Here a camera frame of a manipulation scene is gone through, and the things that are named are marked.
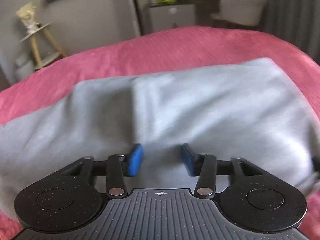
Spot grey drawer cabinet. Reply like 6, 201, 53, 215
146, 4, 196, 33

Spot white fluffy chair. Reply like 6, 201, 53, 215
211, 0, 268, 27

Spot grey curtain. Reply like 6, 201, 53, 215
260, 0, 320, 63

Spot pink ribbed bedspread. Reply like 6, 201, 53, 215
0, 25, 320, 240

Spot cream flower bouquet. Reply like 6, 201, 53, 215
16, 2, 39, 34

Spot wooden tripod side table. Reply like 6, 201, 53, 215
20, 22, 67, 71

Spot white cylindrical bin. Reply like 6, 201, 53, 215
15, 53, 34, 81

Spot grey sweatpants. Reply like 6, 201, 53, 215
1, 58, 319, 218

